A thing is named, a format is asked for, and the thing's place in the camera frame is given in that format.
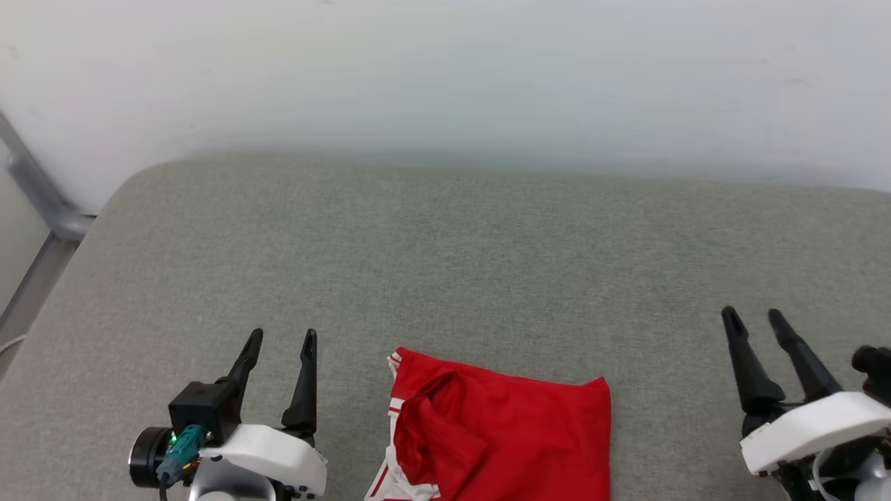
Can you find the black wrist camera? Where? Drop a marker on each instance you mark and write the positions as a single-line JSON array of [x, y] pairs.
[[873, 365], [205, 407]]

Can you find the red shirt with white trim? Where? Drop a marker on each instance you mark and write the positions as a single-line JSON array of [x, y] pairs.
[[529, 431]]

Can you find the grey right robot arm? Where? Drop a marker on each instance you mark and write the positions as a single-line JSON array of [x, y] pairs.
[[870, 483]]

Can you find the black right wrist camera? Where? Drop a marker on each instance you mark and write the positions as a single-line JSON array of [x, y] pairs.
[[873, 365]]

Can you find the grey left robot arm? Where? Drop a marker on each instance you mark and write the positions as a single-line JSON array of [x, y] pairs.
[[230, 487]]

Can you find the grey fabric sofa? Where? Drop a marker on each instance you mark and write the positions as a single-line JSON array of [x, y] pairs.
[[487, 278]]

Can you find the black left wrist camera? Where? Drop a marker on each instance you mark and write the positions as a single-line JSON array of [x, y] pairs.
[[205, 407]]

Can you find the grey metal frame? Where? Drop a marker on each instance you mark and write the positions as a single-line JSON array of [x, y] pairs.
[[42, 195]]

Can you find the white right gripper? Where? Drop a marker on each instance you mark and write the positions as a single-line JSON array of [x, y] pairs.
[[814, 424]]

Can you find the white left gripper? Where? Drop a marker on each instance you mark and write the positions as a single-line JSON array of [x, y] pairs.
[[278, 452]]

